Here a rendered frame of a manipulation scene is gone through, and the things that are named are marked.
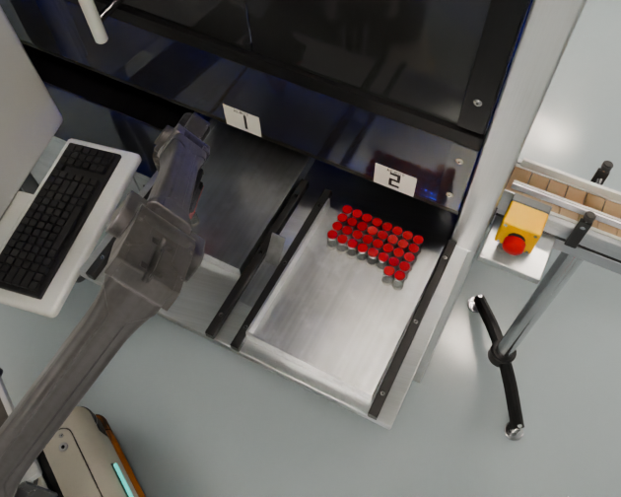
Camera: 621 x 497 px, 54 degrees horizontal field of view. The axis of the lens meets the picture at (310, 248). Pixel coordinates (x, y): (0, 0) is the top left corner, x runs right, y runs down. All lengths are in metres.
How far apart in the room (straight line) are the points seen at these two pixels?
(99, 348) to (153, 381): 1.48
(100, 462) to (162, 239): 1.21
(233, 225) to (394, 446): 1.01
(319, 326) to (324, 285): 0.09
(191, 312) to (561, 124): 1.96
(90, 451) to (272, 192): 0.91
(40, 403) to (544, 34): 0.74
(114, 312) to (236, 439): 1.42
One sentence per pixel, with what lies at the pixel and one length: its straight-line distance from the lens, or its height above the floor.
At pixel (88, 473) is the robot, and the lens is 1.84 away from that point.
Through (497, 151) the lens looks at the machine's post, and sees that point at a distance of 1.04.
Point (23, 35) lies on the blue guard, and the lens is 1.63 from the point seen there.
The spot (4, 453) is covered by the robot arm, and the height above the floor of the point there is 1.32.
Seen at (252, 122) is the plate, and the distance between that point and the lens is 1.28.
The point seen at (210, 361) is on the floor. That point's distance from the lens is 2.14.
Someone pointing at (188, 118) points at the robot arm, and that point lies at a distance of 1.17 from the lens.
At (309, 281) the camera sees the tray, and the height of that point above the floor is 0.88.
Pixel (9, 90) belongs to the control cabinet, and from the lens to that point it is 1.53.
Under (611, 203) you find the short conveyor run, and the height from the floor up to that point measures 0.93.
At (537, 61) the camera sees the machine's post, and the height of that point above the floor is 1.39.
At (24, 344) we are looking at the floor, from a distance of 2.36.
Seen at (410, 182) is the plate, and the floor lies 1.03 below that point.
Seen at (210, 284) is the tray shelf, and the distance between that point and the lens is 1.25.
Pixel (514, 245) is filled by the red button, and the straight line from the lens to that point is 1.17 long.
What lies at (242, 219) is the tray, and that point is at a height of 0.88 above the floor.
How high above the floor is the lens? 1.98
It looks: 60 degrees down
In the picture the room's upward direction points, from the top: 3 degrees counter-clockwise
